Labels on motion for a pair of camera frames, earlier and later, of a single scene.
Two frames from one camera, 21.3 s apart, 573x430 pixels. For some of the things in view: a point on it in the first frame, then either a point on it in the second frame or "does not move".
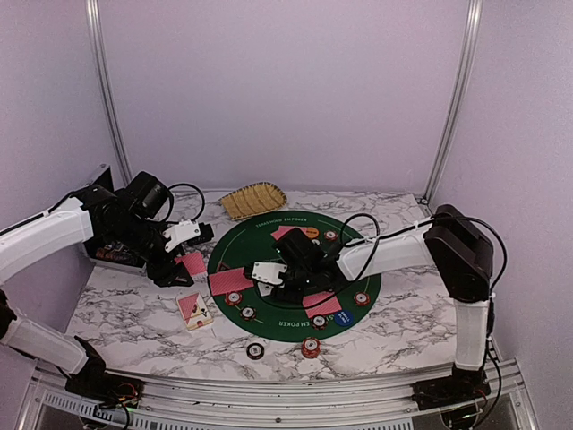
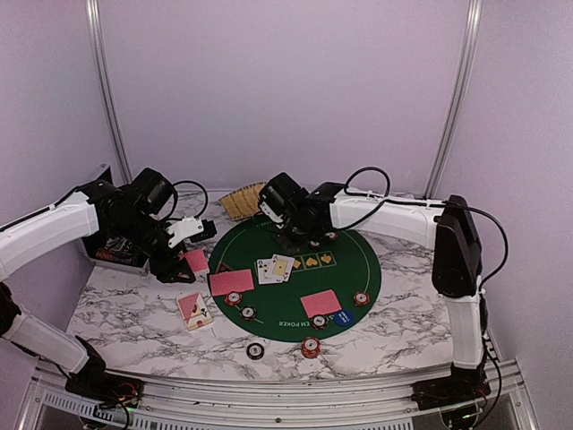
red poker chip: (233, 298) does not move
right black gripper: (292, 298) → (287, 244)
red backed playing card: (321, 303) does not move
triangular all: (222, 267) does not move
